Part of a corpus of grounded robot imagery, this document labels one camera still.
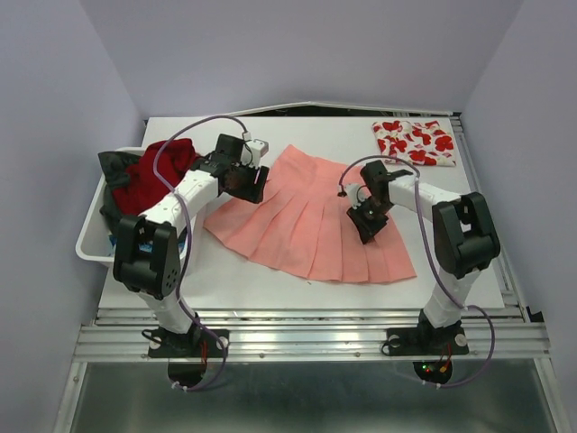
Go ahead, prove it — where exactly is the red poppy print skirt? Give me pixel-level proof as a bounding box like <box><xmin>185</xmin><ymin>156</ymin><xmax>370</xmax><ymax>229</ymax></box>
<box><xmin>371</xmin><ymin>119</ymin><xmax>456</xmax><ymax>167</ymax></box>

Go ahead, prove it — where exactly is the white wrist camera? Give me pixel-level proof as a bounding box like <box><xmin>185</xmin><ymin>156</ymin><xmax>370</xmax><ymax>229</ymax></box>
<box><xmin>241</xmin><ymin>139</ymin><xmax>269</xmax><ymax>168</ymax></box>
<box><xmin>338</xmin><ymin>183</ymin><xmax>370</xmax><ymax>208</ymax></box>

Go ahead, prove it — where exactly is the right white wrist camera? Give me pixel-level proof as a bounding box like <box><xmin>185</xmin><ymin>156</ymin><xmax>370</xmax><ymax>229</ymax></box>
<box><xmin>338</xmin><ymin>183</ymin><xmax>370</xmax><ymax>208</ymax></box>

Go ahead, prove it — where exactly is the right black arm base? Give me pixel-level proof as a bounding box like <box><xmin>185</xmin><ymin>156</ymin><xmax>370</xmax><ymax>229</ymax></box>
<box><xmin>380</xmin><ymin>327</ymin><xmax>470</xmax><ymax>357</ymax></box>

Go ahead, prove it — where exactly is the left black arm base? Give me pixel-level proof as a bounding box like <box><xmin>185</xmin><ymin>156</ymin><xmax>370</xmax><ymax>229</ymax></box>
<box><xmin>141</xmin><ymin>327</ymin><xmax>222</xmax><ymax>359</ymax></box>

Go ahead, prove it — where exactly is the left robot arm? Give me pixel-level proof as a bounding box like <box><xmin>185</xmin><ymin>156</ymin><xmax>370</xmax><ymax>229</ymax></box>
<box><xmin>113</xmin><ymin>134</ymin><xmax>270</xmax><ymax>358</ymax></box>

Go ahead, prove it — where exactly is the dark green garment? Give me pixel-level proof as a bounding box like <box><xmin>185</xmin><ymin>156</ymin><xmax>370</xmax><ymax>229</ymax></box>
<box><xmin>98</xmin><ymin>151</ymin><xmax>140</xmax><ymax>235</ymax></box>

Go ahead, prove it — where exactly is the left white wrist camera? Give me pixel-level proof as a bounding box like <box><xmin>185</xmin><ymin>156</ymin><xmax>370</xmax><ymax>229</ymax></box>
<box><xmin>241</xmin><ymin>139</ymin><xmax>269</xmax><ymax>168</ymax></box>

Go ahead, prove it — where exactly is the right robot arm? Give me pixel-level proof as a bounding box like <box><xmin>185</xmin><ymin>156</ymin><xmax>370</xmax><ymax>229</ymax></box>
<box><xmin>338</xmin><ymin>156</ymin><xmax>500</xmax><ymax>356</ymax></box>

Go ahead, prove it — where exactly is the white plastic bin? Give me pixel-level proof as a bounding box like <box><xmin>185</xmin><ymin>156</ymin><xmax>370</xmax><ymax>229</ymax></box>
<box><xmin>76</xmin><ymin>172</ymin><xmax>216</xmax><ymax>275</ymax></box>

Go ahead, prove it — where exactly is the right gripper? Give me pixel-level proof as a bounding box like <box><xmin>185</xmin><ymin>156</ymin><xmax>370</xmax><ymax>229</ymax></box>
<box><xmin>345</xmin><ymin>197</ymin><xmax>393</xmax><ymax>243</ymax></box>

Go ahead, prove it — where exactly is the pink skirt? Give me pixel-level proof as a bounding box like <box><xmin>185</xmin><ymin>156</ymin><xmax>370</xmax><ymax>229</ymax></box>
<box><xmin>205</xmin><ymin>145</ymin><xmax>416</xmax><ymax>283</ymax></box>

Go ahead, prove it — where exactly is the dark red skirt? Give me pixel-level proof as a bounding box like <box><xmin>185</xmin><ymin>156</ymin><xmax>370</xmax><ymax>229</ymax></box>
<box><xmin>112</xmin><ymin>138</ymin><xmax>197</xmax><ymax>215</ymax></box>

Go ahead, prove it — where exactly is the aluminium frame rail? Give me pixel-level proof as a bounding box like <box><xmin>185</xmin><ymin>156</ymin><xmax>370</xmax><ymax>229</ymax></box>
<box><xmin>73</xmin><ymin>308</ymin><xmax>551</xmax><ymax>363</ymax></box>

